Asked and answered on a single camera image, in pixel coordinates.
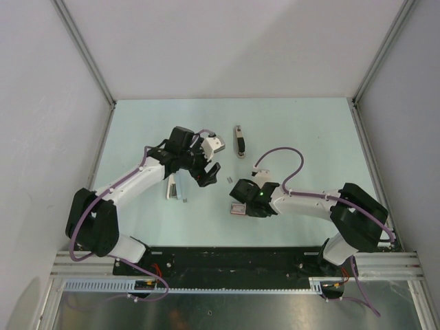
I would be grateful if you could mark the right aluminium frame post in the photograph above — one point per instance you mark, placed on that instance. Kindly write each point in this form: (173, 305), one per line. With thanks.
(404, 13)

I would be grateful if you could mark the left aluminium frame post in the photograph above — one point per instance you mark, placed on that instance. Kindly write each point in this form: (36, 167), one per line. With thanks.
(80, 44)

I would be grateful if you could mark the right aluminium side rail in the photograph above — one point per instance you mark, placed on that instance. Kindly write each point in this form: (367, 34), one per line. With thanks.
(373, 168)

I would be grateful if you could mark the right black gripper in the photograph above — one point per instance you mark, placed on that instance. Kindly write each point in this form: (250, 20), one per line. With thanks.
(251, 213)

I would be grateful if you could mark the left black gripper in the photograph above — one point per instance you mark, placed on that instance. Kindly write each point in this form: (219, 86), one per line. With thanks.
(201, 177)

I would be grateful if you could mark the front aluminium rail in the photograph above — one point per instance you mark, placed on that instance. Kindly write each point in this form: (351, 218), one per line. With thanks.
(387, 266)

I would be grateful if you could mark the red white staple box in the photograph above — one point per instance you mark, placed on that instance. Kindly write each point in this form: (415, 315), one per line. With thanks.
(238, 209)

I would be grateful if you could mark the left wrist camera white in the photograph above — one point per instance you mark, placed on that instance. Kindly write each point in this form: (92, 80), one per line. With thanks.
(212, 145)

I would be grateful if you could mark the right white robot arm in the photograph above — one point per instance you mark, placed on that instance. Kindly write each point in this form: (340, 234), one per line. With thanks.
(359, 218)

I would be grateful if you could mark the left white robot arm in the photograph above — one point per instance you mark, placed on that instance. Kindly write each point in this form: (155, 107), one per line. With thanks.
(93, 220)

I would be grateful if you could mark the grey cable duct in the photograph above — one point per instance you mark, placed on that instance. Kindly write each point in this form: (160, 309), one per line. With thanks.
(138, 286)

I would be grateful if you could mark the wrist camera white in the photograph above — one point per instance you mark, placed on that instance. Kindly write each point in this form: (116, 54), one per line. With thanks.
(261, 174)
(212, 145)

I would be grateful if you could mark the aluminium frame post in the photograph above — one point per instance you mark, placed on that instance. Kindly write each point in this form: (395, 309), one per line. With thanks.
(404, 13)
(80, 44)

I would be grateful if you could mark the black silver stapler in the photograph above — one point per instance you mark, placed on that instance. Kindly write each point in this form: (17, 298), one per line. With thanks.
(239, 142)

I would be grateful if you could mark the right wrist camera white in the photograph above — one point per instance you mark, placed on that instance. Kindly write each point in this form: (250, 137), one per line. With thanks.
(261, 174)

